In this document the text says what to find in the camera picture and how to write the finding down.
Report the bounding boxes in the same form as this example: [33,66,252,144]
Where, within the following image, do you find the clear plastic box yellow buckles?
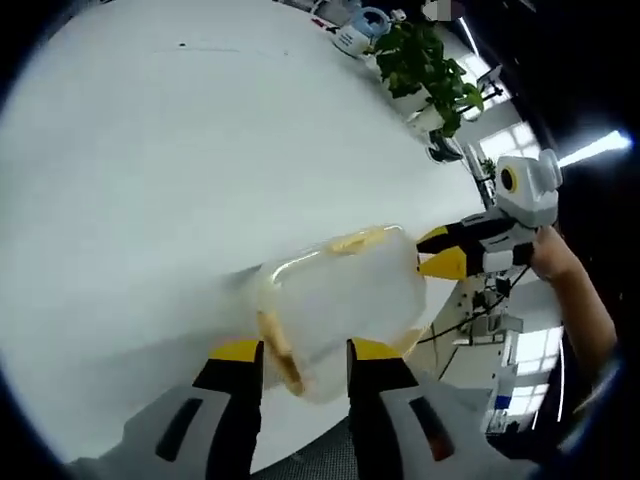
[254,224,432,407]

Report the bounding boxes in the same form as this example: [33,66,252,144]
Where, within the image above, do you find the black cable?
[413,263,532,347]

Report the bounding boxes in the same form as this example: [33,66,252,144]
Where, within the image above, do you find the blue and white kettle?
[331,5,394,59]

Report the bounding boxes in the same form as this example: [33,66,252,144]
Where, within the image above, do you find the person's right hand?
[530,225,576,284]

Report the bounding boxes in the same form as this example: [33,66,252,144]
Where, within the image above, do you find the small black table object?
[426,133,465,164]

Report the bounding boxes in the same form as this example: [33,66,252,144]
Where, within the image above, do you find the ceiling light strip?
[558,130,629,167]

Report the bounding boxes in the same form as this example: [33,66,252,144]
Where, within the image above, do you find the green potted plant white pot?
[366,19,487,139]

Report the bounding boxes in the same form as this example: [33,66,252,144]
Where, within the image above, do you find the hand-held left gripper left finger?
[116,338,266,480]

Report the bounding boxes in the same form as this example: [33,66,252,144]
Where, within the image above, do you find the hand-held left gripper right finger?
[345,336,542,480]

